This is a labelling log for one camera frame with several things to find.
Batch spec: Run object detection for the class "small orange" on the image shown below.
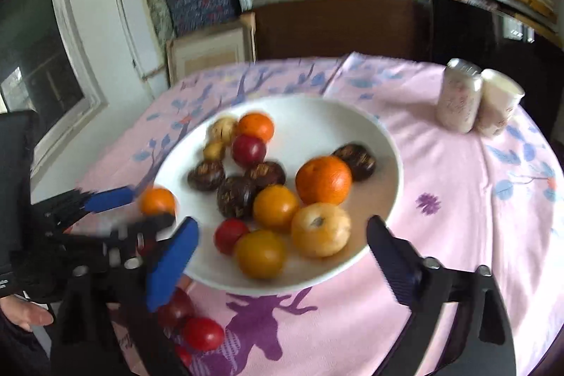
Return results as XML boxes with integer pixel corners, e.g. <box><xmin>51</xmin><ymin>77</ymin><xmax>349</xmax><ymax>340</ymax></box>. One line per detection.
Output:
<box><xmin>139</xmin><ymin>187</ymin><xmax>176</xmax><ymax>216</ymax></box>

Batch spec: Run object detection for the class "red plum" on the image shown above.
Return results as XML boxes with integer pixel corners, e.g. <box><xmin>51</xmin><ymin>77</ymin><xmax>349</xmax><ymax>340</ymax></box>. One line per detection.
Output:
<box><xmin>157</xmin><ymin>287</ymin><xmax>195</xmax><ymax>329</ymax></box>
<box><xmin>231</xmin><ymin>135</ymin><xmax>267</xmax><ymax>169</ymax></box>

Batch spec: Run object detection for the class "small red tomato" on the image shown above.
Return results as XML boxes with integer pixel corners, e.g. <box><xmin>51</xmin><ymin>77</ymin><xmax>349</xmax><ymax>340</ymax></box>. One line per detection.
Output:
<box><xmin>213</xmin><ymin>218</ymin><xmax>250</xmax><ymax>256</ymax></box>

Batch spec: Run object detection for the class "pale yellow apple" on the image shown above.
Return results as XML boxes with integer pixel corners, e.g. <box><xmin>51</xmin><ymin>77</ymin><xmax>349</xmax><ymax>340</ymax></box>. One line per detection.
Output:
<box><xmin>290</xmin><ymin>203</ymin><xmax>352</xmax><ymax>259</ymax></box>

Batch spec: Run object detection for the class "brown round pear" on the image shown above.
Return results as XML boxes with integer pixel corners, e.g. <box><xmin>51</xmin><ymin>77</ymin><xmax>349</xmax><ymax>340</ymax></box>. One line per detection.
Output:
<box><xmin>203</xmin><ymin>140</ymin><xmax>226</xmax><ymax>161</ymax></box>

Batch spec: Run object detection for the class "large orange mandarin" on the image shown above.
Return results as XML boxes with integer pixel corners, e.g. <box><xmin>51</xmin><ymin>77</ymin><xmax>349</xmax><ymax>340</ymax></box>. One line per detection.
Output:
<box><xmin>294</xmin><ymin>155</ymin><xmax>353</xmax><ymax>205</ymax></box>

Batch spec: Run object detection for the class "striped cream pepino melon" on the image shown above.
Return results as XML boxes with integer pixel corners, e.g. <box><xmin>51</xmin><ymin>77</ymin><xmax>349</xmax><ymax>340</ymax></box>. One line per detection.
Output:
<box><xmin>209</xmin><ymin>116</ymin><xmax>238</xmax><ymax>146</ymax></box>

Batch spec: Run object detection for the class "red plum front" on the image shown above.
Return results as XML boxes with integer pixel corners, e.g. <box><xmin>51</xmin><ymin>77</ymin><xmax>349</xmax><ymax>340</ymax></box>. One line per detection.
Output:
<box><xmin>231</xmin><ymin>135</ymin><xmax>267</xmax><ymax>169</ymax></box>

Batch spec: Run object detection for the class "person's left hand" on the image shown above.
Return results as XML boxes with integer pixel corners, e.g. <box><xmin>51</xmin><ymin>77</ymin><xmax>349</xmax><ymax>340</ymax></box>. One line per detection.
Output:
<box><xmin>0</xmin><ymin>296</ymin><xmax>54</xmax><ymax>332</ymax></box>

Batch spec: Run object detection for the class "pink deer pattern tablecloth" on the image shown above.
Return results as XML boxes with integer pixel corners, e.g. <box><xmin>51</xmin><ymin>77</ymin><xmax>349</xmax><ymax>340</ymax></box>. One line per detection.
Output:
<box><xmin>80</xmin><ymin>55</ymin><xmax>563</xmax><ymax>375</ymax></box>

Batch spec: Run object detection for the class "white round plate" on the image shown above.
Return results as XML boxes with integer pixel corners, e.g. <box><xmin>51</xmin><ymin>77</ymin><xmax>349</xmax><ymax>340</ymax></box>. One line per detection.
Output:
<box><xmin>155</xmin><ymin>96</ymin><xmax>403</xmax><ymax>295</ymax></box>

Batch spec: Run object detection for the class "pink drink can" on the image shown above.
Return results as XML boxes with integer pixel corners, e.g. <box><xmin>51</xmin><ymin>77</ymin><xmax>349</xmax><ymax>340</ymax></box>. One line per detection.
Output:
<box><xmin>436</xmin><ymin>58</ymin><xmax>483</xmax><ymax>134</ymax></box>

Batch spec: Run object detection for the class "white board leaning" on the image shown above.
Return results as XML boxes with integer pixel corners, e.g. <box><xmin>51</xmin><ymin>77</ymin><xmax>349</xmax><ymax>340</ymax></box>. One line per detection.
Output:
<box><xmin>116</xmin><ymin>0</ymin><xmax>169</xmax><ymax>99</ymax></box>

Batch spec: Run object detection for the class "white paper cup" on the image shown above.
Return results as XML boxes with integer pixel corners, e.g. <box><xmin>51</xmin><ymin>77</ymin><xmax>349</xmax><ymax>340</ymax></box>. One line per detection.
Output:
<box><xmin>475</xmin><ymin>69</ymin><xmax>525</xmax><ymax>137</ymax></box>

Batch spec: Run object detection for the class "framed picture leaning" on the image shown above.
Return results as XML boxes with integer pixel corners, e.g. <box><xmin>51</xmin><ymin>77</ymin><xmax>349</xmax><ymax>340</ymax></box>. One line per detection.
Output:
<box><xmin>166</xmin><ymin>12</ymin><xmax>256</xmax><ymax>86</ymax></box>

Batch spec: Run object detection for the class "dark wooden cabinet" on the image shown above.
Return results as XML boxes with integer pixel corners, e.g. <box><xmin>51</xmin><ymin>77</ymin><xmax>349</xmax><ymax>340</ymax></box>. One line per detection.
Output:
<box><xmin>254</xmin><ymin>0</ymin><xmax>431</xmax><ymax>61</ymax></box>

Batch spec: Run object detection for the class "window with white frame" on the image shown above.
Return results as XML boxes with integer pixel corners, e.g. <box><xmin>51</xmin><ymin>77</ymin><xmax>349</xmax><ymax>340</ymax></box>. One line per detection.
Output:
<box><xmin>1</xmin><ymin>0</ymin><xmax>107</xmax><ymax>180</ymax></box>

